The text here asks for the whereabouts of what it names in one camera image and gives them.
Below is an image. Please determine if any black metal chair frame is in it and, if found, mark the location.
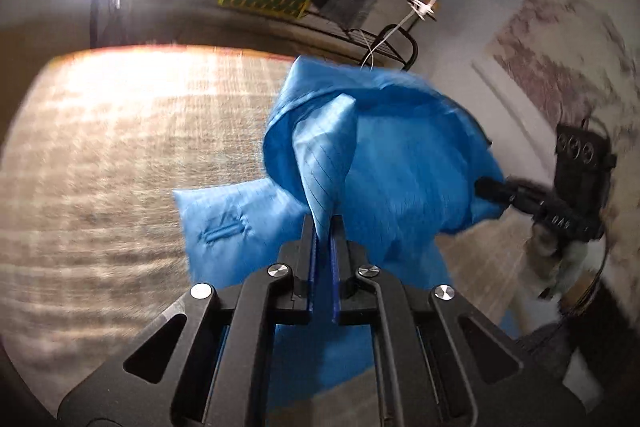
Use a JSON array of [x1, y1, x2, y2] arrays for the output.
[[293, 11, 419, 72]]

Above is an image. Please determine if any grey knitted gloved right hand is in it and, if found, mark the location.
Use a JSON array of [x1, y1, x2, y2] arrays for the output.
[[523, 223, 596, 312]]

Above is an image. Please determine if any blue striped work garment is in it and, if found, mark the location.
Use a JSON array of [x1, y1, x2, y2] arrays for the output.
[[171, 55, 508, 412]]

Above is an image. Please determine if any beige checked bed cover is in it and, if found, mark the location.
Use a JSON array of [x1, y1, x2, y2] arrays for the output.
[[1, 46, 528, 412]]

